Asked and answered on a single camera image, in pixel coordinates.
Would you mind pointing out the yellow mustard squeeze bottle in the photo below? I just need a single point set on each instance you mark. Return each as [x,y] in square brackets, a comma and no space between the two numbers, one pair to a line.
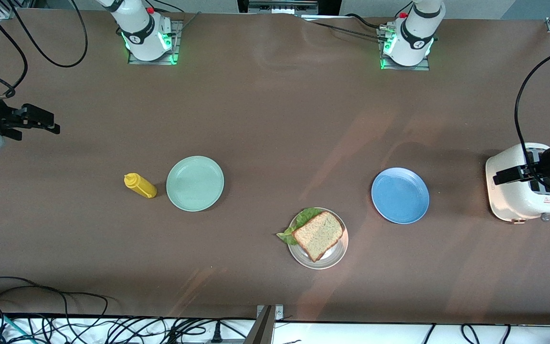
[141,186]

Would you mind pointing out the beige plate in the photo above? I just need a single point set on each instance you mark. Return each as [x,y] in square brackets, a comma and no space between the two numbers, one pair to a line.
[337,255]

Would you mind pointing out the brown bread slice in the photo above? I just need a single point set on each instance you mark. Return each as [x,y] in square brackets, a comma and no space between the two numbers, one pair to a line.
[318,235]

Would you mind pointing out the green lettuce leaf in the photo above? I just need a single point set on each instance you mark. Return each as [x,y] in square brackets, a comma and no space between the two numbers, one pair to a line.
[299,222]

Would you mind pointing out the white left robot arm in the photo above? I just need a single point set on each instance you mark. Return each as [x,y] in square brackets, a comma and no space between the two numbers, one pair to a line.
[413,38]

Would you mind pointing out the blue plate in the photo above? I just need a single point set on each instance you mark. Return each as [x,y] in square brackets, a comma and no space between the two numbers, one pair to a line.
[400,196]

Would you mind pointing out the mint green plate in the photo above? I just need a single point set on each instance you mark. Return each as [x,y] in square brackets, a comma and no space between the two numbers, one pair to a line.
[195,184]

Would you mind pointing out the white two-slot toaster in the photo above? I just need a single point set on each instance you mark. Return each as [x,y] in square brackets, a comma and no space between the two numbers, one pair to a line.
[509,196]

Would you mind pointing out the black power plug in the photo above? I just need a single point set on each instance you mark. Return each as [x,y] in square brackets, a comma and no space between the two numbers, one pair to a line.
[216,334]

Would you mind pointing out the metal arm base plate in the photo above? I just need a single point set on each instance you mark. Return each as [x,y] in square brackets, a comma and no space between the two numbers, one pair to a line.
[177,45]
[425,67]

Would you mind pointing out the black equipment frame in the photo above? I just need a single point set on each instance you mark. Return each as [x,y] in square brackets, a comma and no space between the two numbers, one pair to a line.
[327,5]

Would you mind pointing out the aluminium frame post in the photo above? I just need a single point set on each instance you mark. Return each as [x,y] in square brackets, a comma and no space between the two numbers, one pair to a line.
[263,329]

